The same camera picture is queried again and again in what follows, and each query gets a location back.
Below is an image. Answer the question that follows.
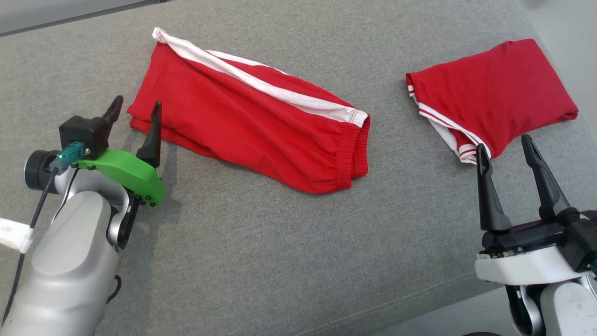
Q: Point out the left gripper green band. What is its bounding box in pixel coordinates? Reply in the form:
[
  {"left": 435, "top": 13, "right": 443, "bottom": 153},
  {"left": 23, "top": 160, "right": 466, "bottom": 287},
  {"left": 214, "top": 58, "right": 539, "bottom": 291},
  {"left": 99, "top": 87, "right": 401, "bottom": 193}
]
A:
[{"left": 75, "top": 96, "right": 166, "bottom": 207}]

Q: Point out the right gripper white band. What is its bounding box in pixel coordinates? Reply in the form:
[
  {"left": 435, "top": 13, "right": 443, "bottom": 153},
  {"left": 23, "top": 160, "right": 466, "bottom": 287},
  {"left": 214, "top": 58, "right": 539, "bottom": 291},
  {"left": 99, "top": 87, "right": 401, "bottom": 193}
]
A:
[{"left": 475, "top": 134, "right": 583, "bottom": 285}]

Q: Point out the red shorts white stripe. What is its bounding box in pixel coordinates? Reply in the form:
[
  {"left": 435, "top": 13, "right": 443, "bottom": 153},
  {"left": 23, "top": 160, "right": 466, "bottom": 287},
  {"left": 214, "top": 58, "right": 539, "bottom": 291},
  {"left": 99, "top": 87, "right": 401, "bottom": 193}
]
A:
[{"left": 127, "top": 27, "right": 371, "bottom": 195}]

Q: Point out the red jersey white trim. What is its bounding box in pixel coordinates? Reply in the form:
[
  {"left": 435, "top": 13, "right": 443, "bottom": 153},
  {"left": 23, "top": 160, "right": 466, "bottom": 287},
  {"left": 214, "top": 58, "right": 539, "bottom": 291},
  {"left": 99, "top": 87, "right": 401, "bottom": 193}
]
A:
[{"left": 406, "top": 38, "right": 579, "bottom": 165}]

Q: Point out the white tape label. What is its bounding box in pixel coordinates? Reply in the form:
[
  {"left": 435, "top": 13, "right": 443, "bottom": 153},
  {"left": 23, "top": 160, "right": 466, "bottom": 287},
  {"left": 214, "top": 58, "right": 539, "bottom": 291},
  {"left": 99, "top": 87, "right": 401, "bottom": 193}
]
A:
[{"left": 0, "top": 217, "right": 34, "bottom": 254}]

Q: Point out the black cable teal connector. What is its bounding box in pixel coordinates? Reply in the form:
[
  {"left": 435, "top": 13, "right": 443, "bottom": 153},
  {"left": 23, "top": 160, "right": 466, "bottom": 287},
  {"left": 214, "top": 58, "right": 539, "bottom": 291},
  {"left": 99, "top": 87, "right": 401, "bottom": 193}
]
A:
[{"left": 0, "top": 142, "right": 85, "bottom": 327}]

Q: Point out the grey partition base rail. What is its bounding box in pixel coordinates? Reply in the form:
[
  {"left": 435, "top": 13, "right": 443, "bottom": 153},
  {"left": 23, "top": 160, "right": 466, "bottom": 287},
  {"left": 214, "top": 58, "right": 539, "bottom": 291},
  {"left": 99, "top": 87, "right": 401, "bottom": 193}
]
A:
[{"left": 0, "top": 0, "right": 168, "bottom": 37}]

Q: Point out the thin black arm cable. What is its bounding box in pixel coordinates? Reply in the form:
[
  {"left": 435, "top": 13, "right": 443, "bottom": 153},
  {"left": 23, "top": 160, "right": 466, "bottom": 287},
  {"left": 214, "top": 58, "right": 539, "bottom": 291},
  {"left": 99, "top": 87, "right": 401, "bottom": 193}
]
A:
[{"left": 106, "top": 275, "right": 123, "bottom": 304}]

